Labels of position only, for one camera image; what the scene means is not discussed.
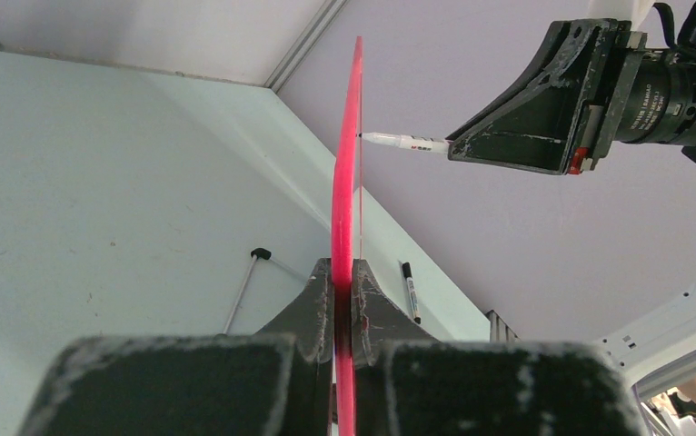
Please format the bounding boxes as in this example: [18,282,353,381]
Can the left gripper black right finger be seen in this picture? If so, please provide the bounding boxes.
[352,260,649,435]

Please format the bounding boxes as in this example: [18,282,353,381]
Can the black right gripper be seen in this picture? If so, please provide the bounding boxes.
[448,18,647,175]

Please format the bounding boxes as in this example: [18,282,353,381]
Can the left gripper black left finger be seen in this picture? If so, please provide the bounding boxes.
[19,258,334,435]

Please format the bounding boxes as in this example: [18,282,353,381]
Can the white whiteboard marker pen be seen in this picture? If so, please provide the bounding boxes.
[358,133,451,154]

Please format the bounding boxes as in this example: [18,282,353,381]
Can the pink-framed whiteboard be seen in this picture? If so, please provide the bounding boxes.
[331,36,363,435]

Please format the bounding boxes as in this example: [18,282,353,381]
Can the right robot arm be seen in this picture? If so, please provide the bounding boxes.
[448,3,696,175]

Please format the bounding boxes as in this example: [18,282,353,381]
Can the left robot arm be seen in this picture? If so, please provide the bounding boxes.
[19,259,696,435]

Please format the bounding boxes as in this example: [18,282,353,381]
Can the black whiteboard foot clip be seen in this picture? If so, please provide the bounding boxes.
[250,247,272,260]

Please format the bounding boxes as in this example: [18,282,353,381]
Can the black marker pen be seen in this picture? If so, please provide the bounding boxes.
[401,263,422,325]

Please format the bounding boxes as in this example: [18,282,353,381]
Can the aluminium frame rail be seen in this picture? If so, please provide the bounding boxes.
[263,0,349,94]

